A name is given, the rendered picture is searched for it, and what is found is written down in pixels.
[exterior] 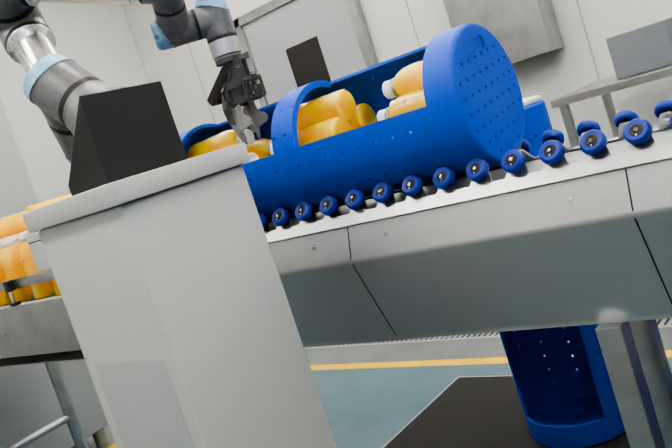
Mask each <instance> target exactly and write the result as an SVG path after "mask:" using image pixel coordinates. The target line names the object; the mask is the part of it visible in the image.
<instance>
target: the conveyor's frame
mask: <svg viewBox="0 0 672 448"><path fill-rule="evenodd" d="M74 360H85V359H84V356H83V353H82V351H81V348H80V345H79V342H78V340H77V337H76V334H75V331H74V329H73V326H72V323H71V321H70V318H69V315H68V312H67V310H66V307H65V304H64V301H63V299H62V296H61V295H60V296H55V297H50V298H45V299H40V300H35V301H30V302H25V303H21V304H19V305H17V306H13V307H11V306H10V305H9V306H4V307H0V367H7V366H18V365H29V364H41V363H45V366H46V369H47V371H48V374H49V377H50V380H51V382H52V385H53V388H54V390H55V393H56V396H57V398H58V401H59V404H60V407H61V409H62V412H63V415H64V416H62V417H60V418H59V419H57V420H55V421H53V422H52V423H50V424H48V425H46V426H45V427H43V428H41V429H39V430H37V431H36V432H34V433H32V434H30V435H29V436H27V437H25V438H23V439H22V440H20V441H18V442H16V443H15V444H13V445H11V446H9V447H7V448H24V447H25V446H27V445H29V444H31V443H32V442H34V441H36V440H37V439H39V438H41V437H43V436H44V435H46V434H48V433H50V432H51V431H53V430H55V429H57V428H58V427H60V426H62V425H63V424H65V423H67V425H68V428H69V431H70V434H71V436H72V439H73V442H74V444H75V447H76V448H89V447H88V444H87V442H86V439H85V436H84V433H83V431H82V428H81V425H80V423H79V420H78V417H77V414H76V412H75V409H74V406H73V404H72V401H71V398H70V396H69V393H68V390H67V387H66V385H65V382H64V379H63V377H62V374H61V371H60V368H59V366H58V363H57V362H63V361H74Z"/></svg>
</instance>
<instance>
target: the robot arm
mask: <svg viewBox="0 0 672 448"><path fill-rule="evenodd" d="M40 2H62V3H107V4H151V5H152V7H153V10H154V14H155V17H156V19H155V20H153V21H151V22H150V23H149V25H150V28H151V31H152V34H153V37H154V40H155V43H156V46H157V48H158V49H159V50H167V49H171V48H177V47H179V46H182V45H185V44H189V43H192V42H196V41H199V40H202V39H206V40H207V43H208V46H209V49H210V52H211V55H212V58H213V60H214V61H215V64H216V67H221V69H220V72H219V74H218V76H217V78H216V81H215V83H214V85H213V87H212V90H211V92H210V94H209V96H208V99H207V102H208V103H209V104H210V105H211V106H216V105H220V104H222V109H223V112H224V115H225V117H226V119H227V121H228V123H229V125H230V126H231V127H232V128H233V130H234V132H235V133H236V134H237V136H238V137H239V138H240V139H241V141H242V142H244V143H245V144H248V143H247V139H246V135H245V134H244V130H245V129H246V128H248V127H250V129H251V131H252V132H253V134H254V137H255V138H256V139H257V140H260V126H261V125H263V124H264V123H265V122H266V121H267V120H268V116H267V114H266V113H265V112H261V111H259V110H258V109H257V107H256V105H255V102H254V100H258V99H260V98H262V97H263V96H265V95H267V93H266V90H265V87H264V84H263V81H262V78H261V74H258V75H256V73H255V72H254V71H252V72H254V73H255V74H253V73H252V72H250V70H249V67H248V64H247V61H246V59H247V58H249V57H250V56H249V53H248V52H245V53H241V52H242V48H241V45H240V42H239V39H238V36H237V33H236V30H235V27H234V23H233V20H232V17H231V14H230V9H229V8H228V6H227V3H226V0H195V8H194V9H191V10H188V11H187V8H186V4H185V1H184V0H0V41H1V43H2V46H3V48H4V50H5V52H6V53H7V54H8V55H9V56H10V58H11V59H12V60H13V61H15V62H16V63H19V64H21V65H22V66H23V68H24V69H25V71H26V73H27V75H26V77H25V78H24V82H23V91H24V94H25V96H26V97H27V98H28V99H29V101H30V102H31V103H32V104H35V105H37V106H38V107H39V108H40V110H41V111H42V113H43V115H44V117H45V118H46V120H47V123H48V125H49V127H50V129H51V131H52V133H53V134H54V136H55V138H56V140H57V142H58V143H59V145H60V147H61V149H62V151H63V153H64V156H65V158H66V159H67V160H68V161H69V163H70V164H71V159H72V151H73V143H74V134H75V126H76V118H77V109H78V101H79V96H83V95H88V94H93V93H99V92H104V91H109V90H115V89H120V88H125V87H124V86H119V85H114V84H109V83H105V82H103V81H102V80H100V79H99V78H97V77H96V76H94V75H93V74H91V73H90V72H88V71H87V70H86V69H84V68H83V67H81V66H80V65H78V64H77V63H76V62H75V61H74V60H72V59H70V58H67V57H65V56H63V55H60V54H58V52H57V50H56V49H55V47H56V38H55V36H54V34H53V32H52V30H51V29H50V27H49V26H48V24H47V22H46V21H45V19H44V17H43V15H42V13H41V11H40V9H39V7H38V4H39V3H40ZM251 73H252V74H251ZM237 105H240V106H241V107H242V106H245V107H244V108H243V111H242V109H241V107H240V106H237Z"/></svg>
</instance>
